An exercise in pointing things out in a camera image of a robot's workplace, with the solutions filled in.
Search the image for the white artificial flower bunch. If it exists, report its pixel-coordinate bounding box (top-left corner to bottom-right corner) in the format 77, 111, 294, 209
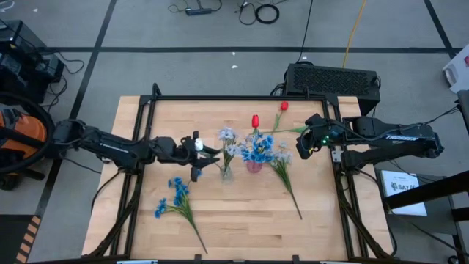
270, 140, 303, 221
218, 126, 241, 175

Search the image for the red artificial tulip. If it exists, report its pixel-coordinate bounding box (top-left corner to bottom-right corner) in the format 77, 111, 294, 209
273, 100, 290, 132
251, 114, 309, 136

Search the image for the coiled black cable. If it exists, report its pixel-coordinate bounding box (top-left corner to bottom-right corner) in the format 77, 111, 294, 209
254, 3, 281, 25

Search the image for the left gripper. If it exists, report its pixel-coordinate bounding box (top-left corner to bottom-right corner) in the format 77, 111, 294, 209
179, 131, 222, 183

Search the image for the pink ribbed glass vase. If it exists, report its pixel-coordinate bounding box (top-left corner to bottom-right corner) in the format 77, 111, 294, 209
245, 160, 264, 175

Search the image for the black hazard-striped floor mat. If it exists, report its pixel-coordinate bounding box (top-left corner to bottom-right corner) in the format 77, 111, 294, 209
0, 214, 42, 264

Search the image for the blue artificial flower bunch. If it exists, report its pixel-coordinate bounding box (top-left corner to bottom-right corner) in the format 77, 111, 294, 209
153, 168, 209, 255
240, 132, 276, 166

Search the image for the black equipment stack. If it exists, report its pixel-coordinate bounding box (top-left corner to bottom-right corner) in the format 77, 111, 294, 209
0, 20, 66, 104

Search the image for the yellow cable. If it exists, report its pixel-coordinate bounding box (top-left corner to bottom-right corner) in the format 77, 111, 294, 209
342, 0, 368, 69

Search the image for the black mesh computer case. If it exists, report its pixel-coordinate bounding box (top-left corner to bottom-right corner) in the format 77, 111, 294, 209
284, 62, 382, 117

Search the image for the black power strip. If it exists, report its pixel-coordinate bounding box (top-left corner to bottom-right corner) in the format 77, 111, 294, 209
185, 7, 213, 17

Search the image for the long black cable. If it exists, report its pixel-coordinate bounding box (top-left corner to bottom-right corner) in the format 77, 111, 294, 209
295, 0, 315, 64

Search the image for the clear ribbed glass vase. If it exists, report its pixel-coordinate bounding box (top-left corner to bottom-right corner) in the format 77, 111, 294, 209
218, 164, 235, 183

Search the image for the orange vacuum cleaner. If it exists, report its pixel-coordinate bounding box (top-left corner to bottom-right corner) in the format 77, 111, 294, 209
0, 91, 56, 191

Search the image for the white box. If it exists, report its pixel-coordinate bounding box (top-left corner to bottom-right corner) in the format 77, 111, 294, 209
442, 43, 469, 95

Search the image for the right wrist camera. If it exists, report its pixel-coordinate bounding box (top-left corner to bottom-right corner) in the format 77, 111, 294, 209
319, 126, 340, 147

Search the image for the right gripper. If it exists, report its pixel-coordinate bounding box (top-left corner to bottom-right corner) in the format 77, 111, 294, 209
295, 112, 325, 161

